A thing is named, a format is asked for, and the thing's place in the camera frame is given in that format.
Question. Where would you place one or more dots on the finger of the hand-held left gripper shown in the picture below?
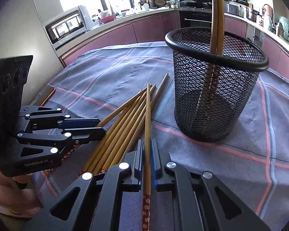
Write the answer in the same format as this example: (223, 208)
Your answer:
(72, 123)
(86, 134)

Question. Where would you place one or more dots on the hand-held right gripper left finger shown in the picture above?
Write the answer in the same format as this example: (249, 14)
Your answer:
(141, 154)

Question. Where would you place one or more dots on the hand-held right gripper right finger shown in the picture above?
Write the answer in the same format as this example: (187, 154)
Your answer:
(154, 159)

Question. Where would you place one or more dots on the bunch of bamboo chopsticks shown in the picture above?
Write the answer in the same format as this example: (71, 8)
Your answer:
(125, 125)

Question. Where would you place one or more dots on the black mesh utensil holder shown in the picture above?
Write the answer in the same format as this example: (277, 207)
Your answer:
(219, 96)

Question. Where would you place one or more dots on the person's left hand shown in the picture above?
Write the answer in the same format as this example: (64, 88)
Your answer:
(4, 197)

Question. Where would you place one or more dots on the blue checked tablecloth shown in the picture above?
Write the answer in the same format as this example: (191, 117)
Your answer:
(106, 77)

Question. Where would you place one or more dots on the silver refrigerator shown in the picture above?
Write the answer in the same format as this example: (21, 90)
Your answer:
(19, 28)

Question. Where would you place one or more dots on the white toaster oven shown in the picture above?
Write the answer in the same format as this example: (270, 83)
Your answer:
(62, 26)

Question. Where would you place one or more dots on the red bowl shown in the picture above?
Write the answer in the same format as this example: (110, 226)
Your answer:
(107, 18)

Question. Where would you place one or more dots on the pink kitchen cabinets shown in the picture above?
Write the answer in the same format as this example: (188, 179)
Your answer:
(147, 26)

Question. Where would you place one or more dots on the white dotted cup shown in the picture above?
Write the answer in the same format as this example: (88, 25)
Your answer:
(146, 6)

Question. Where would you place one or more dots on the black built-in oven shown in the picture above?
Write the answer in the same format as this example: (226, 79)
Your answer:
(192, 18)

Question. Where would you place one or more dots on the brown bowl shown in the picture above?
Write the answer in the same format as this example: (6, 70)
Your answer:
(160, 3)

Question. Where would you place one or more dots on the black wok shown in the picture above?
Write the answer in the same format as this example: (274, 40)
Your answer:
(188, 2)

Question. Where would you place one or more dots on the silver metal box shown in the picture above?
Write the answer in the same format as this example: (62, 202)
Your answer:
(232, 9)

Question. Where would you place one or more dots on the steel pot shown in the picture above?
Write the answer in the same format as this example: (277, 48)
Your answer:
(251, 14)

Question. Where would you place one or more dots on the green kitchen appliance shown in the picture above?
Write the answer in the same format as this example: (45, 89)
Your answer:
(285, 26)

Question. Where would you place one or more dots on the copper kettle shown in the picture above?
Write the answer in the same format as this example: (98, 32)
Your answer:
(268, 9)

